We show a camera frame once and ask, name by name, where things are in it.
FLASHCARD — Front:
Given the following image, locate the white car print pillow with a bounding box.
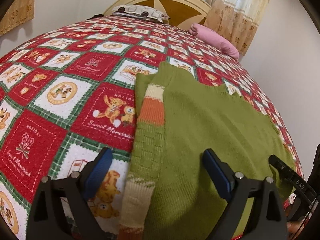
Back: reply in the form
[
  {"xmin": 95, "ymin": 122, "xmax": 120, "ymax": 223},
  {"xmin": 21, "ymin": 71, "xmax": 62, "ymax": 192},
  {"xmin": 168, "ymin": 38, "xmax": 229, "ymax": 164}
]
[{"xmin": 112, "ymin": 4, "xmax": 170, "ymax": 23}]

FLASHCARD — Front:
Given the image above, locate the beige side window curtain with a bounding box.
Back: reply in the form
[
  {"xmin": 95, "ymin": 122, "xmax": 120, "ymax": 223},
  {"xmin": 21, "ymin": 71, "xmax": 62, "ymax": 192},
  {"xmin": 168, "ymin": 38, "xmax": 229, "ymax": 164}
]
[{"xmin": 1, "ymin": 0, "xmax": 35, "ymax": 36}]

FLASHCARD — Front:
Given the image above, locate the pink pillow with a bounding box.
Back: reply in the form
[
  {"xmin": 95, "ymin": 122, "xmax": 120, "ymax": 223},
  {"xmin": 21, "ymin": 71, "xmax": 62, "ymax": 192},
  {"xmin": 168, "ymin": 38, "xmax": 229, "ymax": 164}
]
[{"xmin": 188, "ymin": 23, "xmax": 240, "ymax": 61}]

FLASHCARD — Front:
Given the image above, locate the red teddy bear patchwork bedspread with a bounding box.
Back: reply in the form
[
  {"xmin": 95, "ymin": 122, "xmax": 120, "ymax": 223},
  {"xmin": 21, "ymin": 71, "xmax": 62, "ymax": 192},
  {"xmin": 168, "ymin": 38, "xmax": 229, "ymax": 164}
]
[{"xmin": 1, "ymin": 16, "xmax": 303, "ymax": 239}]

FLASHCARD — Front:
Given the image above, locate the beige floral window curtain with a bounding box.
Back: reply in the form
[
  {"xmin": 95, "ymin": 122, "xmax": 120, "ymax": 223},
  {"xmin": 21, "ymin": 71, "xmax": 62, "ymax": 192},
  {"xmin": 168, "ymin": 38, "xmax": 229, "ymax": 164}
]
[{"xmin": 203, "ymin": 0, "xmax": 269, "ymax": 56}]

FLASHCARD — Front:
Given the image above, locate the cream and brown headboard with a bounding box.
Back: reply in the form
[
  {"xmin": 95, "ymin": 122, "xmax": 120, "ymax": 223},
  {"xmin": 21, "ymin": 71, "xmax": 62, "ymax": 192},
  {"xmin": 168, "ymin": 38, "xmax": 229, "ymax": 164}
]
[{"xmin": 104, "ymin": 0, "xmax": 211, "ymax": 30}]

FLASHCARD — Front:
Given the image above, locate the green orange cream striped sweater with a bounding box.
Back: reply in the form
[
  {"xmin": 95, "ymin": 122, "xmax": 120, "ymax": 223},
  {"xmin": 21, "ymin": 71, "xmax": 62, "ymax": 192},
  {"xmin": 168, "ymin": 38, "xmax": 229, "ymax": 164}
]
[{"xmin": 118, "ymin": 62, "xmax": 296, "ymax": 239}]

